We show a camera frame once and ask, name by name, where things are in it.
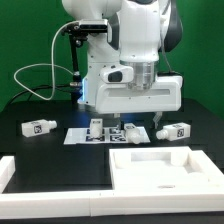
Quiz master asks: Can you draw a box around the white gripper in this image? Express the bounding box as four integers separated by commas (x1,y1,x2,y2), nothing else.
95,65,183,129

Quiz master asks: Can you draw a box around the white square tabletop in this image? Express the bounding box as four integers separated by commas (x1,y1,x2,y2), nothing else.
109,146,224,192

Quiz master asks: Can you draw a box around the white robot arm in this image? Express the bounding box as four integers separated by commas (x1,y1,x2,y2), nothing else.
62,0,183,122

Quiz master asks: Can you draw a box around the white marker sheet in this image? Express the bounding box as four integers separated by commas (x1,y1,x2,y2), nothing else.
63,126,152,146

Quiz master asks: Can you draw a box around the white U-shaped obstacle fence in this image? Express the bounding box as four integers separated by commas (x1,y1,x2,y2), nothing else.
0,156,224,220

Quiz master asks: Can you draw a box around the white camera cable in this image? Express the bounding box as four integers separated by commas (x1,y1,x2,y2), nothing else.
13,20,81,101

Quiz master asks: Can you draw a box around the black camera stand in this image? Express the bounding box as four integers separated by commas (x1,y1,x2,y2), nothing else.
69,34,82,104

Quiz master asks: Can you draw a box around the black camera on stand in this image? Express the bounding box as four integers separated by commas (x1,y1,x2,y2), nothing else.
62,19,108,34

